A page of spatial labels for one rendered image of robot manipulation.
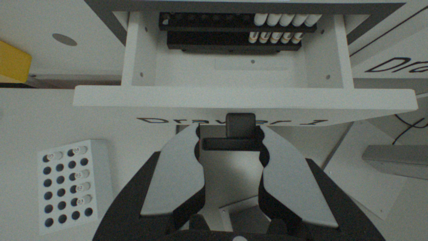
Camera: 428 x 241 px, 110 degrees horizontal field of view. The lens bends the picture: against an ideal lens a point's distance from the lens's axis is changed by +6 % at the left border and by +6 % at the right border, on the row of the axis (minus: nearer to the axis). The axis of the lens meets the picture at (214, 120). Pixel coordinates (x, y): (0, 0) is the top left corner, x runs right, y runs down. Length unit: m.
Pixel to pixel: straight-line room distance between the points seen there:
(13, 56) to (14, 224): 0.28
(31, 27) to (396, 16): 0.39
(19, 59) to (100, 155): 0.17
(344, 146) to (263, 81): 1.15
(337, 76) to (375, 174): 1.28
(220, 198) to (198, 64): 0.96
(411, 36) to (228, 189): 1.00
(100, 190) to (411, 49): 0.46
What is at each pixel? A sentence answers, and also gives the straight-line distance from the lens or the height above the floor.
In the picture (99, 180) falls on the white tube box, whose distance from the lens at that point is 0.32.
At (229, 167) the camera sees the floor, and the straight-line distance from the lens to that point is 1.06.
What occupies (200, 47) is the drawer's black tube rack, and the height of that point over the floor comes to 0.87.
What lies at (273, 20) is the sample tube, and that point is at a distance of 0.20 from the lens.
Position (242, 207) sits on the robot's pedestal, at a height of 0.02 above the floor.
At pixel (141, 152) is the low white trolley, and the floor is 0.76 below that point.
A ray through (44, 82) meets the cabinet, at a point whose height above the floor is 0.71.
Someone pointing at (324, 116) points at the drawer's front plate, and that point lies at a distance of 0.19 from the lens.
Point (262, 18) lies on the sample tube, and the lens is 0.19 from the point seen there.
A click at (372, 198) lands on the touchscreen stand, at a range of 1.47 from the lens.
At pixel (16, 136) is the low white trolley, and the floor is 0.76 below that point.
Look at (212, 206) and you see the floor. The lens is 1.12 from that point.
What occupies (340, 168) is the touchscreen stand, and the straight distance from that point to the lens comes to 1.33.
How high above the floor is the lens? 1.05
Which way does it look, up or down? 80 degrees down
